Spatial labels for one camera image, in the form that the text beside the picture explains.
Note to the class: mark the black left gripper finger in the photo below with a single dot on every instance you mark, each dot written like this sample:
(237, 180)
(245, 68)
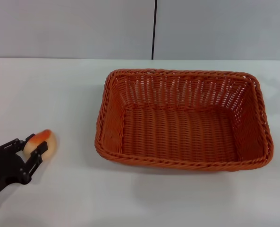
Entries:
(11, 145)
(33, 163)

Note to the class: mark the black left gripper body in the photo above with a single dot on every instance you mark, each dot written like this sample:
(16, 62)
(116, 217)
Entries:
(5, 170)

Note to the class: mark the round peach-coloured bun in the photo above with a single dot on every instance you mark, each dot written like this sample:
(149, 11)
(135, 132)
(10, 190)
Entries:
(50, 151)

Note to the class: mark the orange woven plastic basket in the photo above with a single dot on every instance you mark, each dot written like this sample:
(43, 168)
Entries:
(177, 132)

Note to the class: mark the black vertical wall strip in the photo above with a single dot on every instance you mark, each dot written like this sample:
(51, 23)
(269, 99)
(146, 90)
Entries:
(154, 28)

